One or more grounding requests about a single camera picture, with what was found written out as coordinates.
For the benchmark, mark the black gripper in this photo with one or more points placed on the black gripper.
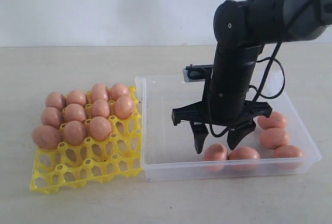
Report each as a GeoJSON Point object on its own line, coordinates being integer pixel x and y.
{"type": "Point", "coordinates": [236, 116]}

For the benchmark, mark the brown egg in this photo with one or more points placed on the brown egg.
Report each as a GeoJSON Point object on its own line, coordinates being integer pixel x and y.
{"type": "Point", "coordinates": [77, 97]}
{"type": "Point", "coordinates": [288, 151]}
{"type": "Point", "coordinates": [75, 112]}
{"type": "Point", "coordinates": [216, 152]}
{"type": "Point", "coordinates": [56, 100]}
{"type": "Point", "coordinates": [276, 120]}
{"type": "Point", "coordinates": [244, 153]}
{"type": "Point", "coordinates": [118, 90]}
{"type": "Point", "coordinates": [123, 107]}
{"type": "Point", "coordinates": [46, 137]}
{"type": "Point", "coordinates": [274, 138]}
{"type": "Point", "coordinates": [52, 116]}
{"type": "Point", "coordinates": [100, 108]}
{"type": "Point", "coordinates": [100, 128]}
{"type": "Point", "coordinates": [99, 91]}
{"type": "Point", "coordinates": [75, 133]}

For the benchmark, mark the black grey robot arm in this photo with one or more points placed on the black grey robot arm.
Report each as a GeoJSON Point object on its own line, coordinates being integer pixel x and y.
{"type": "Point", "coordinates": [242, 29]}

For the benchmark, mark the clear plastic box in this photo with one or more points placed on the clear plastic box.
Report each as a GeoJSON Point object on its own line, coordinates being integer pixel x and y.
{"type": "Point", "coordinates": [169, 152]}

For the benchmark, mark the yellow plastic egg tray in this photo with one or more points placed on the yellow plastic egg tray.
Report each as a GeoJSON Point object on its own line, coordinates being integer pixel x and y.
{"type": "Point", "coordinates": [74, 166]}

